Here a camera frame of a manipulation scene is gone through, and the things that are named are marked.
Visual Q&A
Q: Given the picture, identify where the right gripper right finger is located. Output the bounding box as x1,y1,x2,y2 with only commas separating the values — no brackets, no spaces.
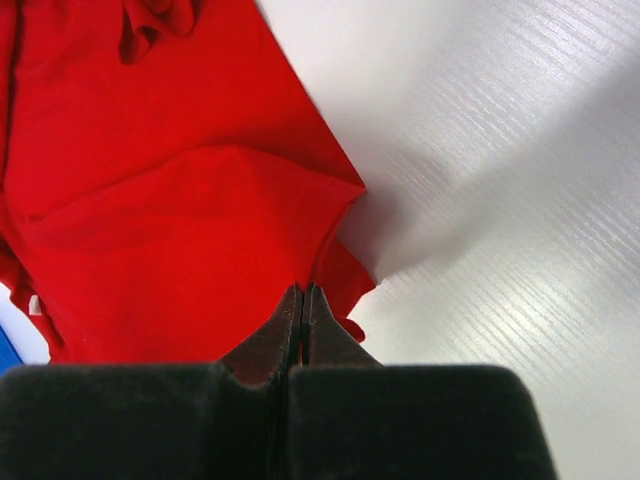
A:
287,286,556,479

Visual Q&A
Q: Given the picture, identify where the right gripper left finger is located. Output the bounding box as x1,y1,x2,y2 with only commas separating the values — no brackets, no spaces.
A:
1,286,304,479

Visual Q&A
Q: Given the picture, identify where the red t shirt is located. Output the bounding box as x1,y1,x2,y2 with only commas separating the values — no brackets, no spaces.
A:
1,1,374,364

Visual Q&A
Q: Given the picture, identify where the blue plastic bin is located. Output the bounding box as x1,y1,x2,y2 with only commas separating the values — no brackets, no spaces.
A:
0,284,31,374

